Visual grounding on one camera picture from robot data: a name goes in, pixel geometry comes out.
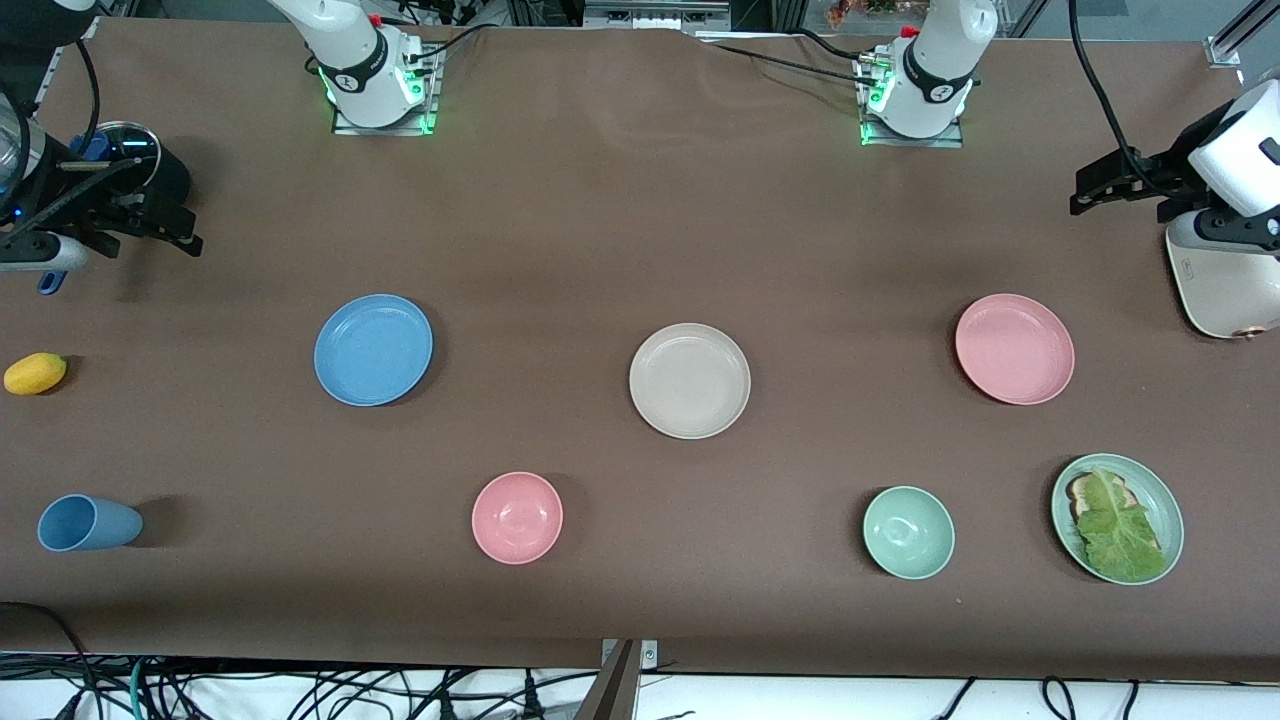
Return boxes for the beige plate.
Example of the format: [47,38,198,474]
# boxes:
[629,322,752,440]

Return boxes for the aluminium frame bar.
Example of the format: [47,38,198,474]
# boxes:
[580,0,733,31]

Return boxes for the green lettuce leaf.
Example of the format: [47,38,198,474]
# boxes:
[1075,466,1169,583]

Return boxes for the green plate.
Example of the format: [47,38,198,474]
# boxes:
[1050,453,1185,586]

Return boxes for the toast bread slice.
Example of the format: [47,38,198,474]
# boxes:
[1066,473,1141,521]

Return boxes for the dark metal pole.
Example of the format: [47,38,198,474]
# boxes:
[575,640,641,720]

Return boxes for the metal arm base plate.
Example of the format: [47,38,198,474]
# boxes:
[860,55,966,149]
[332,45,439,136]

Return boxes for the pink plate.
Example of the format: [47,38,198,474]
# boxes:
[955,293,1076,406]

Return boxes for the yellow toy fruit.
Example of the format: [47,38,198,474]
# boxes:
[3,352,68,396]

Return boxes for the blue cup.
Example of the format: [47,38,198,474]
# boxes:
[37,494,144,553]

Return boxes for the table cover cloth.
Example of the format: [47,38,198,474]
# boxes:
[0,18,1280,683]

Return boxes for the aluminium frame profile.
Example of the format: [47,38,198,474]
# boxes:
[1205,0,1280,69]
[30,15,101,113]

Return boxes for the glass lid blue knob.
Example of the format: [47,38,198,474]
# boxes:
[68,122,162,203]

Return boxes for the small green bowl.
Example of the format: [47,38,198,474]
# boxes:
[863,486,956,580]

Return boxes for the small pink bowl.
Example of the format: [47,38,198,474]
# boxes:
[471,471,564,566]

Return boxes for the blue plate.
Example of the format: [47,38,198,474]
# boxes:
[314,294,434,407]

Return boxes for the black base cable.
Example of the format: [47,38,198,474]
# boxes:
[408,22,501,64]
[705,42,881,89]
[793,27,867,64]

